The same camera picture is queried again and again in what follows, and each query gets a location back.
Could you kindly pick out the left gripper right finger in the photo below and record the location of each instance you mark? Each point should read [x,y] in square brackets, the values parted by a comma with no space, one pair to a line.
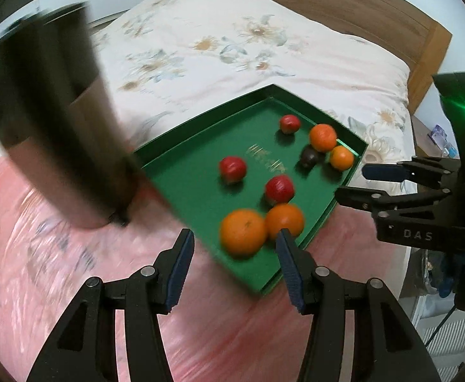
[387,347]

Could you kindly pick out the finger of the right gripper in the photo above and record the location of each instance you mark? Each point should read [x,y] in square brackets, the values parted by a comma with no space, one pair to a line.
[425,171]
[420,207]

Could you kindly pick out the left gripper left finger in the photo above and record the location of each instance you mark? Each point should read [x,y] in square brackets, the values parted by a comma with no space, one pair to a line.
[82,345]

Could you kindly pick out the small orange mandarin back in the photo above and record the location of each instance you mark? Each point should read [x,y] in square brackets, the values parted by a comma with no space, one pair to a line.
[341,158]

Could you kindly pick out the dark plum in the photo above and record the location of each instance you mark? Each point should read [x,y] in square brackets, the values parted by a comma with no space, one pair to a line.
[309,158]

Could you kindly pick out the red plum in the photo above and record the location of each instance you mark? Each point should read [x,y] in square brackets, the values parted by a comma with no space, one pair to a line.
[279,189]
[289,124]
[232,169]

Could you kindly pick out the orange mandarin front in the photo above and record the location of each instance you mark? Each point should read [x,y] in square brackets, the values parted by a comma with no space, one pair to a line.
[242,233]

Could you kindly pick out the pink plastic sheet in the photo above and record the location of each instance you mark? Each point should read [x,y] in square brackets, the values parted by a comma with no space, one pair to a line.
[218,331]

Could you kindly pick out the wooden headboard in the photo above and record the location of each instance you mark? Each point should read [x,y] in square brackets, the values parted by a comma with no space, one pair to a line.
[396,25]

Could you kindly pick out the green rectangular tray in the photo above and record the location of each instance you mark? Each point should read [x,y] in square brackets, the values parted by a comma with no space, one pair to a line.
[183,165]

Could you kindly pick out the black rose-gold electric kettle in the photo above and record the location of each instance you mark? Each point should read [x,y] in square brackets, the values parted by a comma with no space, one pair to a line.
[57,123]

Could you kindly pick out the floral white bed quilt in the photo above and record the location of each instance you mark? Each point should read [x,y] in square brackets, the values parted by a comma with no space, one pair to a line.
[165,62]

